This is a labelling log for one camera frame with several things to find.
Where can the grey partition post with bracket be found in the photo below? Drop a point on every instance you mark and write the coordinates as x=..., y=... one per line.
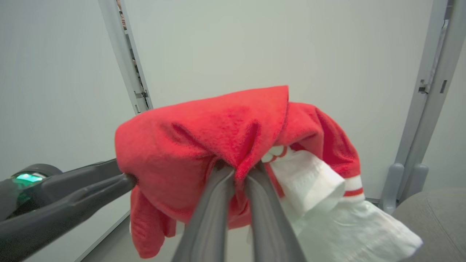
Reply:
x=123, y=54

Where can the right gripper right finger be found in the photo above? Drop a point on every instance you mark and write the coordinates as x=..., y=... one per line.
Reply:
x=269, y=225

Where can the grey fabric sofa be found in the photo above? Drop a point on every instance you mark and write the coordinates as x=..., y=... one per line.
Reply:
x=437, y=225

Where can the red and white garment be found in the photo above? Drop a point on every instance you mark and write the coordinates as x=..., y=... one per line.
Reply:
x=189, y=138

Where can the grey curved partition foot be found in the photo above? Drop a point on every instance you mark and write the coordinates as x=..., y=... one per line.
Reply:
x=391, y=189
x=415, y=182

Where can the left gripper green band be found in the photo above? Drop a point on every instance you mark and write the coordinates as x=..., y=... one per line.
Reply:
x=22, y=189

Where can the grey double partition post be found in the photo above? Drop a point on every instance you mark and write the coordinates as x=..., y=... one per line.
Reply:
x=433, y=91

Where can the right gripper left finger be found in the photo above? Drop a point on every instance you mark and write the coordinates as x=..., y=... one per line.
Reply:
x=207, y=225

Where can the grey partition base rail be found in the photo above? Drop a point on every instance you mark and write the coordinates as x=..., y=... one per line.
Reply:
x=103, y=236
x=372, y=200

